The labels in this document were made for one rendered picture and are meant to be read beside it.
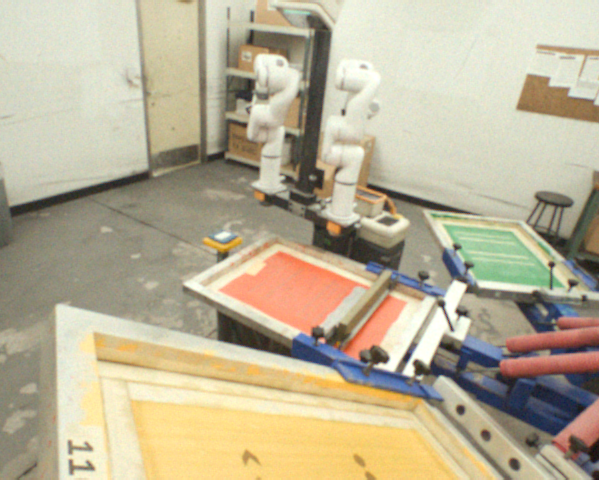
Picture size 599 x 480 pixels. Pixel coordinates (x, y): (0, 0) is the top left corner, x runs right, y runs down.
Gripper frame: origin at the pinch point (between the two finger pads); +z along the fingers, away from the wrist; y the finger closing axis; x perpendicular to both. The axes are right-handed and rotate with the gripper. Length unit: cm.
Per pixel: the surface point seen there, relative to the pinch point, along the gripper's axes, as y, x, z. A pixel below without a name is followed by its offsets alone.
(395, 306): 6, -81, -76
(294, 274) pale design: -29, -80, -52
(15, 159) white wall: -225, -67, 224
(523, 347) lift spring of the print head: 27, -79, -116
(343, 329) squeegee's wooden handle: -24, -86, -98
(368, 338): -11, -90, -91
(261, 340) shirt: -42, -102, -71
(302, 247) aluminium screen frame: -23, -70, -37
